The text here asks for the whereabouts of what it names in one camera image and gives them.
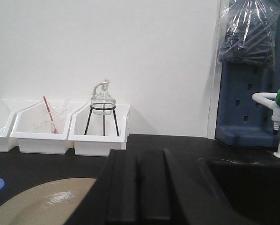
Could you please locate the blue pegboard drying rack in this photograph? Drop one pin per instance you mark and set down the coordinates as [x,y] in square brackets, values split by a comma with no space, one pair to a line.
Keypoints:
[240,120]

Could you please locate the left white storage bin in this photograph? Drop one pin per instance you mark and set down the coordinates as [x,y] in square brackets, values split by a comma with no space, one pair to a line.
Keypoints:
[9,109]

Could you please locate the clear glass beaker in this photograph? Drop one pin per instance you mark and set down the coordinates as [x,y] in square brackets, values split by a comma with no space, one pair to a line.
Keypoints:
[43,122]

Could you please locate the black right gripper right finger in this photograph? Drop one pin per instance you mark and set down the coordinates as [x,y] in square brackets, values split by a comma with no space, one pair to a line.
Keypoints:
[168,196]

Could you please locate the white storage bin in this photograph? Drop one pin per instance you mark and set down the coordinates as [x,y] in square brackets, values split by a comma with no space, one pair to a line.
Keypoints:
[9,109]
[94,143]
[31,141]

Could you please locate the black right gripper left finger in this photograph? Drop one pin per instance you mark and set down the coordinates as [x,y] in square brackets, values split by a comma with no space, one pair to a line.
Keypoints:
[112,200]

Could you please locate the red white striped stirrer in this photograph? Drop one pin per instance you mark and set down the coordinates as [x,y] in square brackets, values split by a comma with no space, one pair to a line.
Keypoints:
[54,129]

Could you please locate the middle white storage bin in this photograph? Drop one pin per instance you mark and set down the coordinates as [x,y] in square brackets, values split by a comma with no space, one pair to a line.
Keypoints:
[31,141]

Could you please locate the beige plate with black rim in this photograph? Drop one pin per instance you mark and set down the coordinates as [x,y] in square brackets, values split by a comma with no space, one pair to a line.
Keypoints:
[50,203]

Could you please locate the black lab sink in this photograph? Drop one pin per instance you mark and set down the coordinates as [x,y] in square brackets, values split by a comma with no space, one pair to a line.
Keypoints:
[249,185]

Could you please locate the clear plastic bag of pegs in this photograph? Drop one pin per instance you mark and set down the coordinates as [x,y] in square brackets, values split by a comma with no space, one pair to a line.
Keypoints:
[250,35]

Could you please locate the black wire tripod stand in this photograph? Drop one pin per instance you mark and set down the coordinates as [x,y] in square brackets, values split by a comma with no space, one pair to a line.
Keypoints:
[103,122]

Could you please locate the right white storage bin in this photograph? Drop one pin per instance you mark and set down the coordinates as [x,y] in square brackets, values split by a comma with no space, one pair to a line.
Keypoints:
[94,143]

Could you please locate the glass alcohol lamp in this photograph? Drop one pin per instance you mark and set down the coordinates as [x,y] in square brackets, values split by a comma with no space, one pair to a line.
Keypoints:
[101,101]

